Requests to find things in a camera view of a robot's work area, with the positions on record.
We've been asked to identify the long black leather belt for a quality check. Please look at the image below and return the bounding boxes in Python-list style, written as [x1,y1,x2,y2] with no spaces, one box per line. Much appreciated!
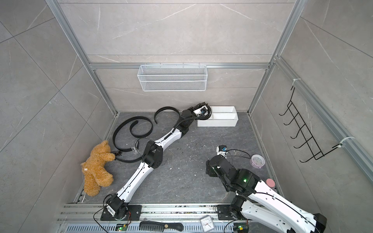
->
[193,102,212,120]

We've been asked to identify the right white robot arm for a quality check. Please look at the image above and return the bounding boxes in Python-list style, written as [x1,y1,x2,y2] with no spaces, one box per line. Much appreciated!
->
[206,145,327,233]

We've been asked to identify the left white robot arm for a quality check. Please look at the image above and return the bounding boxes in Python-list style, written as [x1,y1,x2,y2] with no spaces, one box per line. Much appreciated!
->
[104,102,212,221]

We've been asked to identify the white divided storage box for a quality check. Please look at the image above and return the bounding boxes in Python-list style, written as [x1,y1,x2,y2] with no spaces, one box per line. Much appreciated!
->
[197,106,239,127]

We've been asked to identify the pink round container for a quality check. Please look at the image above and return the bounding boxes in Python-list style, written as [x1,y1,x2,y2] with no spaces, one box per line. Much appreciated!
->
[250,154,266,169]

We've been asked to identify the small white clock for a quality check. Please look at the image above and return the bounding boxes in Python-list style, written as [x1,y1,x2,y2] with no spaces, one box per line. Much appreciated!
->
[200,215,215,233]

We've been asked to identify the curled black belt with buckle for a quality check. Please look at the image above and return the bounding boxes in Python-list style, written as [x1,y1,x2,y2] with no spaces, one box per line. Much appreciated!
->
[112,116,153,152]

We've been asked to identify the black comb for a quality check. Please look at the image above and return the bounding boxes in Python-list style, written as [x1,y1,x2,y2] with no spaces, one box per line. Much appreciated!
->
[139,221,184,232]

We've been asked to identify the brown teddy bear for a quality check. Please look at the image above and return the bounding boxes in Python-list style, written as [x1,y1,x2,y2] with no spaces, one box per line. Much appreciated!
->
[81,140,116,197]

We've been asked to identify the white wire mesh basket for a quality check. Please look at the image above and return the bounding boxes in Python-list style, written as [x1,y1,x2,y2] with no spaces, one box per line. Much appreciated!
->
[138,65,208,92]

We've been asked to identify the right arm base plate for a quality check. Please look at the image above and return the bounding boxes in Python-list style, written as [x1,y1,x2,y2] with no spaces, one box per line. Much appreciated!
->
[216,204,234,220]

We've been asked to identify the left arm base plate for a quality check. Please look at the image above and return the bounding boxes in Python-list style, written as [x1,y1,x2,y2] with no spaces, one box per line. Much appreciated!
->
[100,205,142,221]

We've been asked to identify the black wire hook rack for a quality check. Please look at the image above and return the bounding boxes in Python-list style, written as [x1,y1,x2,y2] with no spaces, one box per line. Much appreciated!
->
[278,86,343,163]

